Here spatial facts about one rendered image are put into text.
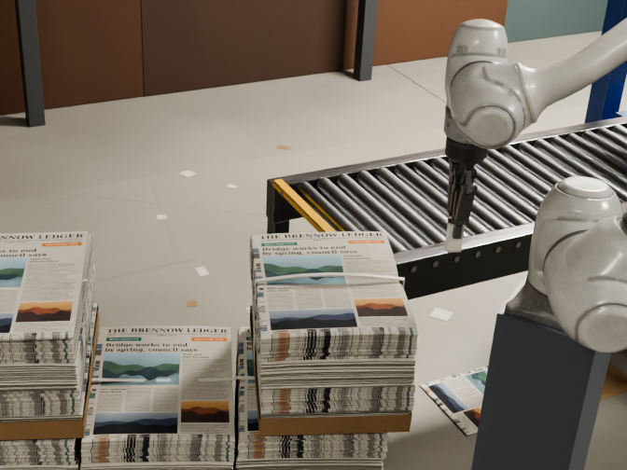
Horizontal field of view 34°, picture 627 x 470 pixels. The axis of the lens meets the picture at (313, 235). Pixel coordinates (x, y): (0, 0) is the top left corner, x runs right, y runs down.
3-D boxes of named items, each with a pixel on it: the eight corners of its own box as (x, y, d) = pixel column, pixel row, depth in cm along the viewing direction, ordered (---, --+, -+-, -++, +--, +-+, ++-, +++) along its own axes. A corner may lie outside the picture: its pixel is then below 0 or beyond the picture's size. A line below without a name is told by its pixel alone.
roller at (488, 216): (499, 247, 275) (502, 230, 273) (408, 174, 311) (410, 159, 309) (514, 243, 277) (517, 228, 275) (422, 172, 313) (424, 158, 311)
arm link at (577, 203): (599, 263, 209) (620, 165, 198) (619, 312, 193) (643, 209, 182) (520, 257, 209) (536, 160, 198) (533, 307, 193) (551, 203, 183)
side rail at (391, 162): (272, 223, 295) (273, 186, 289) (265, 214, 299) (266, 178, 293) (628, 153, 350) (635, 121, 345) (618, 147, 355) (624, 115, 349)
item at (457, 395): (467, 437, 321) (467, 435, 321) (419, 385, 343) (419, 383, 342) (561, 407, 336) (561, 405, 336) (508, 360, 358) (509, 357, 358)
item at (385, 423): (410, 432, 194) (411, 414, 191) (258, 436, 190) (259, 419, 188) (396, 380, 207) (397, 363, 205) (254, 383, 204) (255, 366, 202)
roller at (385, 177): (470, 234, 268) (479, 244, 271) (380, 162, 304) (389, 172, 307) (457, 248, 268) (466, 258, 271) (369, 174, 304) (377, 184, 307)
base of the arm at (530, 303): (623, 290, 211) (629, 267, 208) (592, 342, 194) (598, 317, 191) (539, 264, 219) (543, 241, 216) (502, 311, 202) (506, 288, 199)
